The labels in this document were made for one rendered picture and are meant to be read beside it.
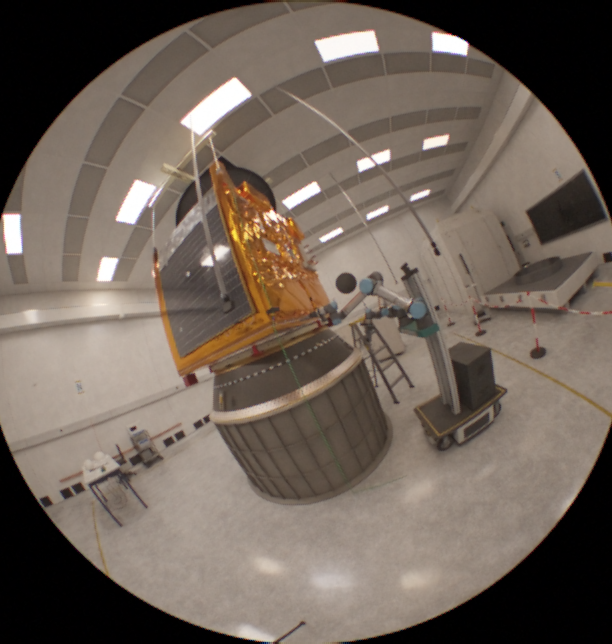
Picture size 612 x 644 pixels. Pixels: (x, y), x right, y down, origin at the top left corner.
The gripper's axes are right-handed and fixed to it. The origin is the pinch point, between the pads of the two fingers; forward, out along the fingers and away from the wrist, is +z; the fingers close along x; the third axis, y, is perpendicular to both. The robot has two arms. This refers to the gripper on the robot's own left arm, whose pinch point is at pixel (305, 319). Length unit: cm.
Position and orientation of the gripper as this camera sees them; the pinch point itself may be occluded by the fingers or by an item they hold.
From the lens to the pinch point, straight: 169.8
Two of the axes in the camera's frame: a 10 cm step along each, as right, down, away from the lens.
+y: -3.9, -9.2, 0.6
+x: -3.7, 1.0, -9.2
